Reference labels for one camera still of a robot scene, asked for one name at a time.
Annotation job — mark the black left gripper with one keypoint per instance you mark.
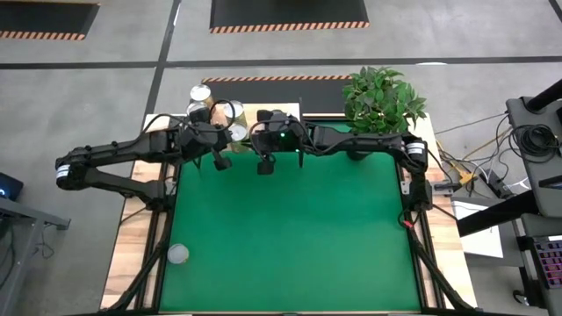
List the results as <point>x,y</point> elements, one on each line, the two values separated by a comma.
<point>204,140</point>

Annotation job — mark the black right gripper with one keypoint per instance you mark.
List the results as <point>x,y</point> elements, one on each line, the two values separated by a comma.
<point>281,138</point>

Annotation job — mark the pale green Pears can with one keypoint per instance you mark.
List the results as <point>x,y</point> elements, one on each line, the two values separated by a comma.
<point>239,131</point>

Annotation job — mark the pale green Oranges can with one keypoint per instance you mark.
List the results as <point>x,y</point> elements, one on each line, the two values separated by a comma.
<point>235,109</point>

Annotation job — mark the cream orange Green label can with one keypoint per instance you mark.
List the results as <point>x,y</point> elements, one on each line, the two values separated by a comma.
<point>177,253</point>

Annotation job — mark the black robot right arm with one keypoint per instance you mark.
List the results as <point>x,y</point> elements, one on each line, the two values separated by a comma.
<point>351,141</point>

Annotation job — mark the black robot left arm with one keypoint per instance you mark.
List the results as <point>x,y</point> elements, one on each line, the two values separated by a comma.
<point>110,151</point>

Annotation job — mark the black mat orange striped edge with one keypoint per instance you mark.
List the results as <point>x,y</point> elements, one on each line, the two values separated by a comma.
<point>316,94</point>
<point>39,17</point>
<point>285,13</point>

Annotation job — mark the potted green plant black pot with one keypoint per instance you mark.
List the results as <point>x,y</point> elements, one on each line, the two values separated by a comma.
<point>382,101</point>

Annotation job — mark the green table mat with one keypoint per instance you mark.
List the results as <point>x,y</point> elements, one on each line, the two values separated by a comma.
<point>285,241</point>

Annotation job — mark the grey desk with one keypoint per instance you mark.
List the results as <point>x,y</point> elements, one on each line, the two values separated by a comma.
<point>26,210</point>

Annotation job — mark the black device blue light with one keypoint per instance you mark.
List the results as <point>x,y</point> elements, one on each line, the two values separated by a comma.
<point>11,186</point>

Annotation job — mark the black power strip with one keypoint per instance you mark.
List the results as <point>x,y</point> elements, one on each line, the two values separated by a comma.
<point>496,182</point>

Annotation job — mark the black bar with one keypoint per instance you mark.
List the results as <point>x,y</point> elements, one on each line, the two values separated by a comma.
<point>496,213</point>

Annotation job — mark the white paper sheet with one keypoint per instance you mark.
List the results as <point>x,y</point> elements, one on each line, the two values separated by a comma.
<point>483,246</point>

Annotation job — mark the grey equipment cart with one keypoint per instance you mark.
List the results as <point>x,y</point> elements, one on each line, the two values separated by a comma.
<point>549,184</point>

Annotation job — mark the backlit keyboard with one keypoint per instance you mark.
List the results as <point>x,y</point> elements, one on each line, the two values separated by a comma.
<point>551,263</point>

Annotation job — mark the wooden shelf black metal frame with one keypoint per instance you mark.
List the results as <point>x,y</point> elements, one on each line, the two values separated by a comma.
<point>293,110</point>

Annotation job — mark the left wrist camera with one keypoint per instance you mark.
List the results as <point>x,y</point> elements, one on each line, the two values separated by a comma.
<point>222,163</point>

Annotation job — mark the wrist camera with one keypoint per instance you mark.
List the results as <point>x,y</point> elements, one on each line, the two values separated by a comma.
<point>222,163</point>
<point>265,167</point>

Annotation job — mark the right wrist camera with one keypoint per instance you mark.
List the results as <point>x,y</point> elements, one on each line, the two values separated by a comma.
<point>265,167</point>

